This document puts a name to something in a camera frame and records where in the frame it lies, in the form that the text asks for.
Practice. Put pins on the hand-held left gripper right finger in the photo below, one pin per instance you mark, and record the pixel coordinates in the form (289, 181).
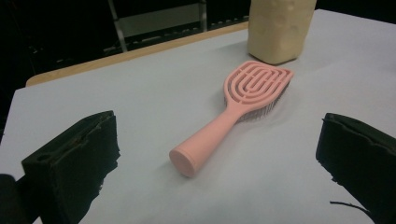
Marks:
(361, 155)

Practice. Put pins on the thin black thread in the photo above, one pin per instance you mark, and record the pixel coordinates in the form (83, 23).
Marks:
(351, 206)

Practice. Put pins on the white table sheet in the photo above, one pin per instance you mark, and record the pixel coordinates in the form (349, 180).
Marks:
(193, 93)

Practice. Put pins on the metal stand frame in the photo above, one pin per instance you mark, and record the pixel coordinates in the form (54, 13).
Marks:
(162, 21)

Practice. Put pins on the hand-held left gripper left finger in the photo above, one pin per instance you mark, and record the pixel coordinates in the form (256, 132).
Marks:
(74, 161)

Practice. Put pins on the pink hairbrush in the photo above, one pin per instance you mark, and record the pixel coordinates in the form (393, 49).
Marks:
(218, 127)

